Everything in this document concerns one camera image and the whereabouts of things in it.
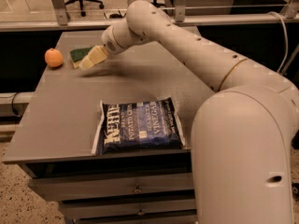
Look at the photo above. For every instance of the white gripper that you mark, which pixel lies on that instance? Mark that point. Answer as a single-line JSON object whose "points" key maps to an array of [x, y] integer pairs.
{"points": [[108, 43]]}

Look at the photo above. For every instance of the green and yellow sponge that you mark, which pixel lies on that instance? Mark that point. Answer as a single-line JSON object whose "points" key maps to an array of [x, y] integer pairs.
{"points": [[76, 55]]}

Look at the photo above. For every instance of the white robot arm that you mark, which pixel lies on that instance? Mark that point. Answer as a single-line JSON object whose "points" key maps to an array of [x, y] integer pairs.
{"points": [[241, 135]]}

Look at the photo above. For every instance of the orange fruit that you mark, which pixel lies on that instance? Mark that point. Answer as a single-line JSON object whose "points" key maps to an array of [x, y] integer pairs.
{"points": [[53, 58]]}

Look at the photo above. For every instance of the blue kettle chips bag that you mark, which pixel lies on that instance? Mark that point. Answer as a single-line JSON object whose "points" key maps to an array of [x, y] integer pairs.
{"points": [[135, 126]]}

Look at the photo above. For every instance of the grey drawer cabinet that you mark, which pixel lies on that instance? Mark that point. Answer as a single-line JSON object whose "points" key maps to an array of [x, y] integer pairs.
{"points": [[60, 138]]}

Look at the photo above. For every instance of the top drawer with knob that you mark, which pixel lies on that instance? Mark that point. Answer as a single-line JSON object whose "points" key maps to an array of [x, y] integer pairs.
{"points": [[97, 186]]}

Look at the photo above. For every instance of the drawer with knob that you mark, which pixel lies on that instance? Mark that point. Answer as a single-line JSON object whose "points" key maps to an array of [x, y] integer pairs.
{"points": [[97, 186], [106, 209]]}

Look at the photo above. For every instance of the middle drawer with knob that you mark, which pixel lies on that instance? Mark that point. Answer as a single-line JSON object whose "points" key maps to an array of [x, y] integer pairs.
{"points": [[106, 209]]}

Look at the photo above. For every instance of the bottom drawer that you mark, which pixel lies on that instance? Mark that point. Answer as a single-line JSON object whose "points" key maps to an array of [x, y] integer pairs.
{"points": [[162, 219]]}

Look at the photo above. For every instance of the metal railing frame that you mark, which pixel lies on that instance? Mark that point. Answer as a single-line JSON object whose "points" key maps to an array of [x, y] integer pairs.
{"points": [[46, 15]]}

